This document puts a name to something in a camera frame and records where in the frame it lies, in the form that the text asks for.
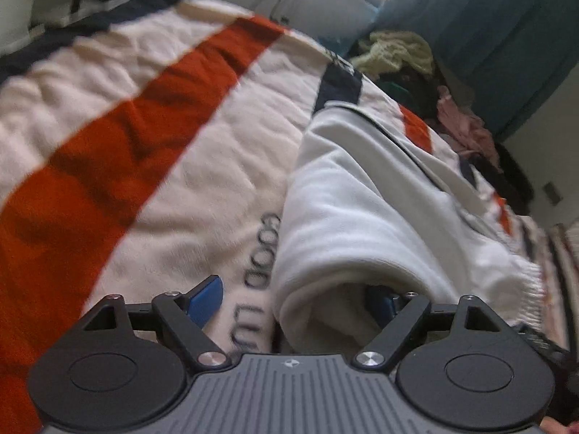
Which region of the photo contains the white track jacket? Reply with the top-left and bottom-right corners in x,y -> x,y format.
270,101 -> 546,356

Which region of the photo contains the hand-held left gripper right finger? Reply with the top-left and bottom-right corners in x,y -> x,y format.
355,286 -> 514,370

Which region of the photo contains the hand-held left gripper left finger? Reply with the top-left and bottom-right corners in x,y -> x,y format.
77,275 -> 229,370

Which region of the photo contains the striped cream blanket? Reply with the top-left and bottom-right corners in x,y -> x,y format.
0,0 -> 579,434

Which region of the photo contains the yellow-green knit garment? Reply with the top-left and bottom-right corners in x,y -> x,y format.
350,31 -> 436,78

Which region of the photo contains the black armchair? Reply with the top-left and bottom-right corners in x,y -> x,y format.
492,144 -> 535,215

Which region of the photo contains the blue window curtain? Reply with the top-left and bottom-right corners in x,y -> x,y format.
375,0 -> 579,142

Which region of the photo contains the pink garment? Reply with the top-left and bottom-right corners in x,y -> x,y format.
435,87 -> 504,169

